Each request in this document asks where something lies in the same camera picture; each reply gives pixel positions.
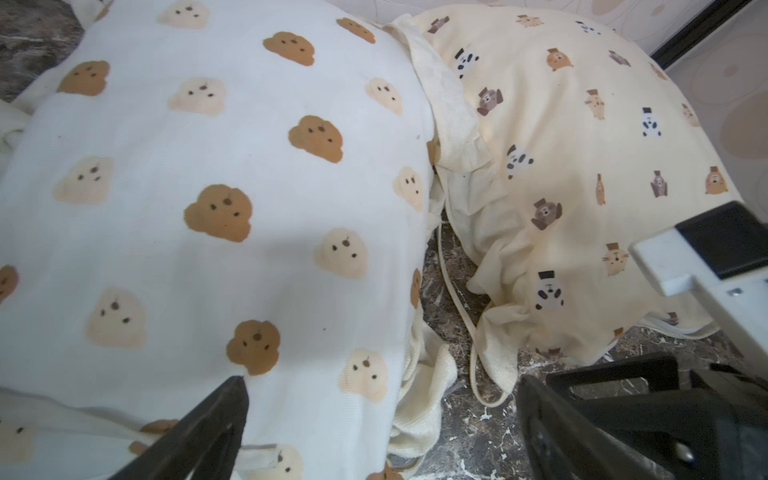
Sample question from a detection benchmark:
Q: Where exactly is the white bear print pillow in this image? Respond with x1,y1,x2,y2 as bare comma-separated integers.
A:
1,1,456,479

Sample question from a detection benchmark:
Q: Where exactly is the cream animal print pillow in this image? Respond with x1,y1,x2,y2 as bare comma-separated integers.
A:
391,4,739,397

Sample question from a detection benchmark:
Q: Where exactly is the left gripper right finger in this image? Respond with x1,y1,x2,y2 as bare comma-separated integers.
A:
516,352,767,479

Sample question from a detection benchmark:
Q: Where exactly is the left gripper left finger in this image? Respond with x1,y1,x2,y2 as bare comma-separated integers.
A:
112,376,249,480

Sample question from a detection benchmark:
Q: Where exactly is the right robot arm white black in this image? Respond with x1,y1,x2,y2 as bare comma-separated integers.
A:
629,201,767,379

